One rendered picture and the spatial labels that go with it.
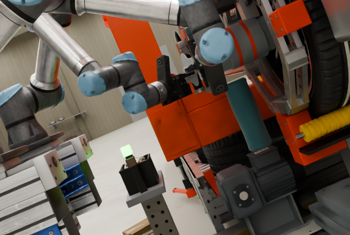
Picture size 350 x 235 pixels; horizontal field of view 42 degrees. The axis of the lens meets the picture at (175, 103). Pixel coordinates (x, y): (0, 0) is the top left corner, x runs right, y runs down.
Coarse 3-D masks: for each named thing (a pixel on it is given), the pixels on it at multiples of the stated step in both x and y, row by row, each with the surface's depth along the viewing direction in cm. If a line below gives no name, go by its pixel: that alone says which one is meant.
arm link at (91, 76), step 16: (48, 16) 146; (48, 32) 143; (64, 32) 143; (64, 48) 140; (80, 48) 140; (80, 64) 137; (96, 64) 138; (80, 80) 135; (96, 80) 134; (112, 80) 138
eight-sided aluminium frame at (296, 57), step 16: (256, 0) 130; (272, 0) 130; (224, 16) 177; (240, 16) 176; (272, 32) 129; (288, 48) 127; (304, 48) 128; (256, 64) 178; (288, 64) 128; (304, 64) 130; (256, 80) 173; (272, 80) 171; (288, 80) 133; (304, 80) 134; (288, 96) 140; (304, 96) 140; (272, 112) 166; (288, 112) 145
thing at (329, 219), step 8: (312, 208) 176; (320, 208) 179; (328, 208) 175; (312, 216) 181; (320, 216) 169; (328, 216) 169; (336, 216) 166; (320, 224) 174; (328, 224) 163; (336, 224) 154; (344, 224) 157; (328, 232) 168; (336, 232) 157; (344, 232) 149
